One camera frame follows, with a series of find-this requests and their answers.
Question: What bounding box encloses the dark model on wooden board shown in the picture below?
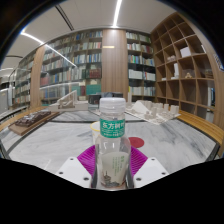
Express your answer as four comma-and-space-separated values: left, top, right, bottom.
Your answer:
8, 110, 61, 137

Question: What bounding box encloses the ceiling strip light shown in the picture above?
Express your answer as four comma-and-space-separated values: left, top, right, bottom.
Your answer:
112, 0, 123, 28

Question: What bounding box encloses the white ramp architectural model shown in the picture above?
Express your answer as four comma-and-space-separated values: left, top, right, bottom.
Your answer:
49, 89, 90, 113

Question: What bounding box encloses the white city block model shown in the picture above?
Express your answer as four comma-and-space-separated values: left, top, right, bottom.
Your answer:
124, 99, 181, 126

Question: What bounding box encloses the flat round red coaster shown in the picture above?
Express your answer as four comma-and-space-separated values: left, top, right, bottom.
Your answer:
128, 136, 146, 149

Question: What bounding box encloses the wooden cubby shelf unit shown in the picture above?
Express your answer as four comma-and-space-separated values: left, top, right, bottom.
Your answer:
150, 12, 224, 134

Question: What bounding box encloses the distant curved bookshelf row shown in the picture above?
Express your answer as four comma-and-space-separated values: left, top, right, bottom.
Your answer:
9, 58, 33, 108

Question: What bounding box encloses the wide bookshelf full of books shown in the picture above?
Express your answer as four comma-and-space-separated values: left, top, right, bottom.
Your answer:
30, 29, 103, 108

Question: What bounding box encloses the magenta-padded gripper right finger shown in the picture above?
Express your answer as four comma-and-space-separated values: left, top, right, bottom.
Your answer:
126, 146, 170, 190

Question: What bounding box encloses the curved wooden bench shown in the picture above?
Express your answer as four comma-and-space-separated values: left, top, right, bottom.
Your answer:
0, 105, 46, 132
176, 109, 224, 145

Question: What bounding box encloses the clear green-labelled drink bottle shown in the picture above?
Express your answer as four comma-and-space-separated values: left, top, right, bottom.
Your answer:
94, 97, 132, 191

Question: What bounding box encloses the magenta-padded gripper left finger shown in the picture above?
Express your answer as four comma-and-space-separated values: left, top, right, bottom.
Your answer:
55, 144, 98, 189

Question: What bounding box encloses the narrow bookshelf full of books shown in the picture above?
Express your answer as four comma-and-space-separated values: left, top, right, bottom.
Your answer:
125, 30, 157, 103

